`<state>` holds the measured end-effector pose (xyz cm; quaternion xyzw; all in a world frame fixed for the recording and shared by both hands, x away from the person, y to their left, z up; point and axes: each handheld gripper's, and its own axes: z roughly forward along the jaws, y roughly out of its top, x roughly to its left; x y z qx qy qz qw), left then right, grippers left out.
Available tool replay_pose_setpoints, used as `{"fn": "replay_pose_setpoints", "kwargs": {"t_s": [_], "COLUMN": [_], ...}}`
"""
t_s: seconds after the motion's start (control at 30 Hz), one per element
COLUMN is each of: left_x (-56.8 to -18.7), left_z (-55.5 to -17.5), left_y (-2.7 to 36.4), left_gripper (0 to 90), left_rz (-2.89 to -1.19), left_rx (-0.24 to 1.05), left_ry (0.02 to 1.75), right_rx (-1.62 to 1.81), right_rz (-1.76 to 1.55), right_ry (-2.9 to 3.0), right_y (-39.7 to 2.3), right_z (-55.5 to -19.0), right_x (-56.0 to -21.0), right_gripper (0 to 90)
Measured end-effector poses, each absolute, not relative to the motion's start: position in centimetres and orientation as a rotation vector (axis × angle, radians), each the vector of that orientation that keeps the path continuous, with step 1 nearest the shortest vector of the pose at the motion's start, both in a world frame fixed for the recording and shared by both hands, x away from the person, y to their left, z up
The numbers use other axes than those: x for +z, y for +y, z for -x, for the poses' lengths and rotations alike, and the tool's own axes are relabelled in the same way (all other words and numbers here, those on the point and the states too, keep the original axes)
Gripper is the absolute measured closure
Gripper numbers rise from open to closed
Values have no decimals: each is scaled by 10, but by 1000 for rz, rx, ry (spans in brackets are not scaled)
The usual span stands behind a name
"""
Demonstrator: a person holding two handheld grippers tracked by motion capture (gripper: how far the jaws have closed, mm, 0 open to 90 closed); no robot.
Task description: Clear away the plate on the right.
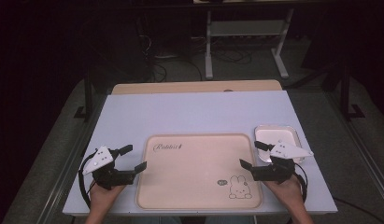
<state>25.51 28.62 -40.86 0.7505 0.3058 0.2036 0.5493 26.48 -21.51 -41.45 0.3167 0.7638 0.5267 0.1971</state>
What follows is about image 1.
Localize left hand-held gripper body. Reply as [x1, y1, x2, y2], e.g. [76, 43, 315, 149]
[82, 145, 137, 191]

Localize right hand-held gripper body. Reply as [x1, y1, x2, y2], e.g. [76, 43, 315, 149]
[250, 140, 315, 184]

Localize person's left hand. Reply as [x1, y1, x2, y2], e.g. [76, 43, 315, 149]
[88, 183, 127, 211]

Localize person's right hand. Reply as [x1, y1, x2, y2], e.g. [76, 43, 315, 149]
[262, 175, 306, 210]

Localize pink tray with rabbit print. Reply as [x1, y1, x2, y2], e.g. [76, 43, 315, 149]
[135, 133, 264, 211]

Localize black metal stand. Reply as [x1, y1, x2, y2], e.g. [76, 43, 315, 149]
[73, 69, 94, 123]
[339, 60, 366, 121]

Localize wooden table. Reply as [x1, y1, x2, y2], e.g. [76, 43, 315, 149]
[111, 79, 283, 96]

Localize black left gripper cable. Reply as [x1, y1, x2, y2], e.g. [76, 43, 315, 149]
[78, 148, 99, 210]

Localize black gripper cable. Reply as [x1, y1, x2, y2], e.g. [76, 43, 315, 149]
[78, 148, 99, 210]
[293, 161, 309, 205]

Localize grey metal floor rail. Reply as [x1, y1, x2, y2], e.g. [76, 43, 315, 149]
[324, 91, 384, 203]
[35, 92, 107, 224]

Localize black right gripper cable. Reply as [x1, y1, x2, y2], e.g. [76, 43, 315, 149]
[293, 161, 309, 205]

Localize black floor cable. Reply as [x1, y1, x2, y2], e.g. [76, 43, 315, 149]
[332, 196, 384, 222]

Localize black floor cables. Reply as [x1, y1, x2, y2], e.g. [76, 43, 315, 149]
[150, 43, 254, 82]

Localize white metal table frame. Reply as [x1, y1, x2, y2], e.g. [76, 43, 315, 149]
[204, 8, 295, 80]

